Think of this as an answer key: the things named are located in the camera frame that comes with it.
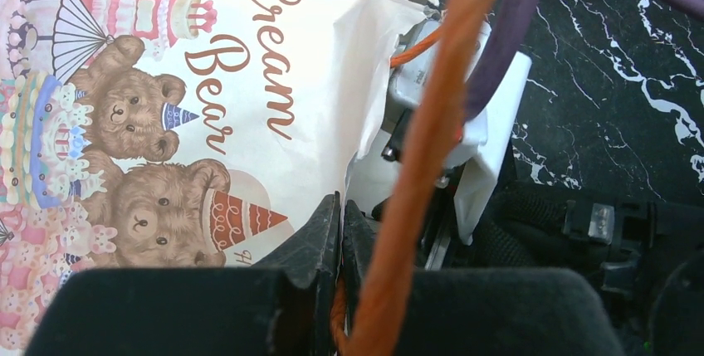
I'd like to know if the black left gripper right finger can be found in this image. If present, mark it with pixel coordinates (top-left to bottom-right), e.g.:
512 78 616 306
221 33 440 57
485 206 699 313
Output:
342 202 623 355

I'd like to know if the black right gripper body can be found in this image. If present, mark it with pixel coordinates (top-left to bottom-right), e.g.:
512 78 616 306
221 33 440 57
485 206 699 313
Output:
419 183 703 355

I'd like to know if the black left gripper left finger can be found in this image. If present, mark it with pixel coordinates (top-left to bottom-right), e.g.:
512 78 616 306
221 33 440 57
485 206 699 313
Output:
26 193 341 355

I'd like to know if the printed paper bag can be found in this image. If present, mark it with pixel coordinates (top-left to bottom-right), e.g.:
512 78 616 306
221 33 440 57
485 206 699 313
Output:
0 0 534 356

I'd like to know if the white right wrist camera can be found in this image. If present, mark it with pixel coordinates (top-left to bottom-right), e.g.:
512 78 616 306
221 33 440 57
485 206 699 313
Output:
382 46 488 169

